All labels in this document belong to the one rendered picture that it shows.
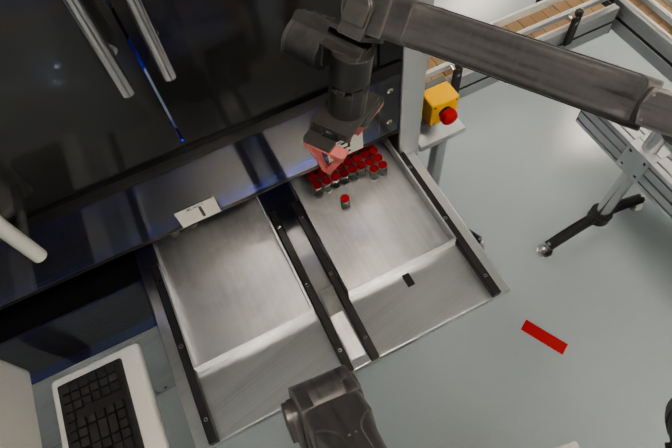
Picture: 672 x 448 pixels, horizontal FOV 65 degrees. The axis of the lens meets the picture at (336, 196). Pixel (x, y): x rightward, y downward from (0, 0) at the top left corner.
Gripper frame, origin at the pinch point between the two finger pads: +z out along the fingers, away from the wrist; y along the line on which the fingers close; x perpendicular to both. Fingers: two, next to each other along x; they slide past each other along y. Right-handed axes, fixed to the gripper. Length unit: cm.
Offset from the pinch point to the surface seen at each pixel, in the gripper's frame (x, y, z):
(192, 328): -19, 25, 44
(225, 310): -14.8, 18.3, 42.7
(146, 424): -18, 43, 55
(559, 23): 22, -85, 18
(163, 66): -21.1, 13.1, -16.4
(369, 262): 7.4, -4.8, 37.4
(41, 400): -59, 49, 91
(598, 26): 32, -93, 20
